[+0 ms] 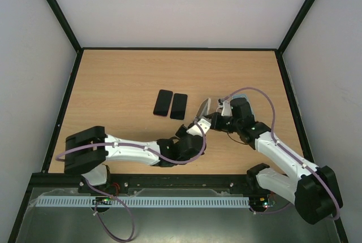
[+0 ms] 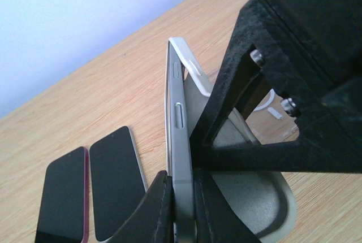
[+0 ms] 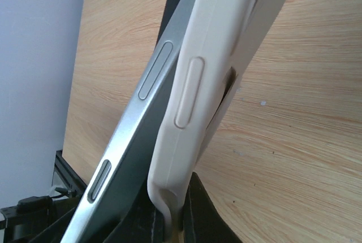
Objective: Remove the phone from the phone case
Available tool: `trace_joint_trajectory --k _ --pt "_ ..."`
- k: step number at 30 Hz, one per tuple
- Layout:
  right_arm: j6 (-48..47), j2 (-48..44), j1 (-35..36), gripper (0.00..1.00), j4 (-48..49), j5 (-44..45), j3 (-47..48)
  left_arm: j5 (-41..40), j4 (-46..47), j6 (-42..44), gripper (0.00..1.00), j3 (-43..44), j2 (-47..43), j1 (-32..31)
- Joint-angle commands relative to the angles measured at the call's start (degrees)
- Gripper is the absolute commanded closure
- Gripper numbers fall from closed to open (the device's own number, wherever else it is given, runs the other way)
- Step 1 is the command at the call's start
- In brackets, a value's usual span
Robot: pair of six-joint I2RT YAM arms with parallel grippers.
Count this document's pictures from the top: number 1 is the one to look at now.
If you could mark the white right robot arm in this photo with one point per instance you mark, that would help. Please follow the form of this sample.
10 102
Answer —
313 190

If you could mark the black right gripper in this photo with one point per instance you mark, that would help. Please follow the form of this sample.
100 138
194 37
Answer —
216 118

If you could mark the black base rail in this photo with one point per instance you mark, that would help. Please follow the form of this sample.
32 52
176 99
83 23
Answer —
128 183

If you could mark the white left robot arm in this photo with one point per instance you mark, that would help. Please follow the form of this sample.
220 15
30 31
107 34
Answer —
87 151

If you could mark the phone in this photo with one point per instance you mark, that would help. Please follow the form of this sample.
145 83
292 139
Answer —
197 117

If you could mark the white phone case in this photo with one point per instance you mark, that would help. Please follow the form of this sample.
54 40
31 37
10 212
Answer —
205 107

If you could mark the black enclosure frame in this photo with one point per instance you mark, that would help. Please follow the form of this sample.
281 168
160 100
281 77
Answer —
58 180

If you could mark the white slotted cable duct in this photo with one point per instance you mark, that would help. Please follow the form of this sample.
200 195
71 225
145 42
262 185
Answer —
144 202

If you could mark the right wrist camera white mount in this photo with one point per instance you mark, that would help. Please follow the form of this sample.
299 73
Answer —
224 108

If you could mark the light blue phone case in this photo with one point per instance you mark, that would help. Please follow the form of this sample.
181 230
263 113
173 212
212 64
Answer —
236 96

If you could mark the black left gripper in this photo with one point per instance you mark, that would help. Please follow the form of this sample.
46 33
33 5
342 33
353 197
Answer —
181 128

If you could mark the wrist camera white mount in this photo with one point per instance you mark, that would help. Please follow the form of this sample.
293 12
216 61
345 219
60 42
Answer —
224 108
200 127

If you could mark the black smartphone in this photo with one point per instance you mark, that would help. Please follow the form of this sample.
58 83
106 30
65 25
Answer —
178 107
163 102

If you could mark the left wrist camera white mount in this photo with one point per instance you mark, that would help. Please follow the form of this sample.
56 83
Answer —
200 127

